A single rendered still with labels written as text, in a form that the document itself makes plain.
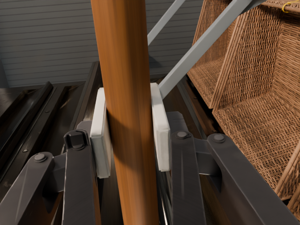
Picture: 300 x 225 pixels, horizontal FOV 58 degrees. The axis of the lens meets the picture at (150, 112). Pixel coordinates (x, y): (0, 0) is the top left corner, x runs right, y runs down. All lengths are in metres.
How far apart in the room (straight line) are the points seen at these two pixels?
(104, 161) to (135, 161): 0.04
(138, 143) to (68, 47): 3.42
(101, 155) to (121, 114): 0.03
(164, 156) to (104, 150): 0.03
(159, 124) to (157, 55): 3.39
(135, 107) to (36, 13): 3.47
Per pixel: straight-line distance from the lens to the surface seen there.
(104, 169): 0.16
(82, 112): 1.07
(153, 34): 1.05
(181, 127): 0.16
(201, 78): 1.60
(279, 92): 1.25
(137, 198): 0.21
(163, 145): 0.15
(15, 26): 3.71
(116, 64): 0.16
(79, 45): 3.55
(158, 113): 0.16
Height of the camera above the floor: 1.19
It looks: 3 degrees down
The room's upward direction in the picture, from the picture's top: 96 degrees counter-clockwise
